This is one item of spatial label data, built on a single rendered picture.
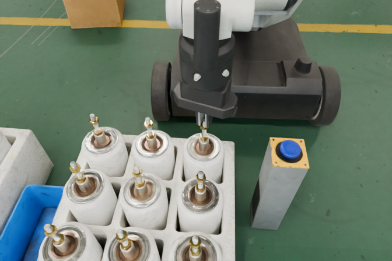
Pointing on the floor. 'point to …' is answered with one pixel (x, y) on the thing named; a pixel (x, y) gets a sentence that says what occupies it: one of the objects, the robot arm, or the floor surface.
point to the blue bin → (29, 222)
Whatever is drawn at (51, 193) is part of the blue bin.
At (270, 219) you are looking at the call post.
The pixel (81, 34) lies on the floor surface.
